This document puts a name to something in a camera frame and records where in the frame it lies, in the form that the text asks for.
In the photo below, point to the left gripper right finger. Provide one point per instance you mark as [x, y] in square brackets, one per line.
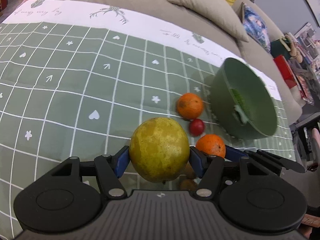
[248, 195]

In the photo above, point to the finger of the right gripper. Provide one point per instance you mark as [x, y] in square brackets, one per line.
[234, 154]
[274, 162]

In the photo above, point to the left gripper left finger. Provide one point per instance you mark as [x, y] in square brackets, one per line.
[73, 194]

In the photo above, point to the orange mandarin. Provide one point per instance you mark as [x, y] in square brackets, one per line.
[189, 106]
[211, 144]

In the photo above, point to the red cherry tomato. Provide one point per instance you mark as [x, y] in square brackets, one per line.
[196, 127]

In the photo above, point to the green colander bowl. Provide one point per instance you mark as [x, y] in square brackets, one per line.
[262, 121]

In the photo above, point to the small brown kiwi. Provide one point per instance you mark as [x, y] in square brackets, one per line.
[188, 184]
[189, 172]

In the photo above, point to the orange mandarin top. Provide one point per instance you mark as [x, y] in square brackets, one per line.
[189, 106]

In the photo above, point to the yellow-green pear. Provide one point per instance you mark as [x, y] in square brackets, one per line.
[159, 149]

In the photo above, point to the green cucumber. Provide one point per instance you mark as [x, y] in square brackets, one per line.
[241, 101]

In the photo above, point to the red box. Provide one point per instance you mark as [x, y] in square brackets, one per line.
[285, 71]

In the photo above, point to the cluttered shelf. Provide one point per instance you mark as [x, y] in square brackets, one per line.
[305, 65]

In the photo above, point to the stuffed toy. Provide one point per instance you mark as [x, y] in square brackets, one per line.
[294, 52]

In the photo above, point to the dark green bag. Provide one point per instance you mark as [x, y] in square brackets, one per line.
[281, 47]

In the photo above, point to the green checked tablecloth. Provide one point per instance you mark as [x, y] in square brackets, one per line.
[78, 78]

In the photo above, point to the blue floral cushion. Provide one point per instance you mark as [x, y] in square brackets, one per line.
[255, 26]

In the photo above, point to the beige cushion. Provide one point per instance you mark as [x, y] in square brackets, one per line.
[220, 13]

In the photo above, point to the beige sofa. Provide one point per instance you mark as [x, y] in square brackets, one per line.
[251, 51]

